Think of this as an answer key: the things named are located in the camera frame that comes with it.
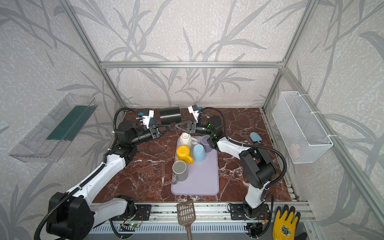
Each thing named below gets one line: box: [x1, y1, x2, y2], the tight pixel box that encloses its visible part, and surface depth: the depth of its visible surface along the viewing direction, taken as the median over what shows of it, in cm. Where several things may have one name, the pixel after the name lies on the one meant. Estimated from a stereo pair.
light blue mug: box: [193, 144, 206, 163], surface depth 88 cm
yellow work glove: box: [272, 204, 301, 240], surface depth 71 cm
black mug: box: [159, 106, 182, 125], surface depth 71 cm
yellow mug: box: [176, 145, 193, 165], surface depth 87 cm
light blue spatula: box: [249, 132, 263, 144], surface depth 104 cm
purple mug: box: [201, 135, 213, 153], surface depth 92 cm
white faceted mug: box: [179, 132, 198, 148], surface depth 93 cm
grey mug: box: [171, 160, 189, 185], surface depth 80 cm
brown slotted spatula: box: [176, 200, 196, 240], surface depth 73 cm
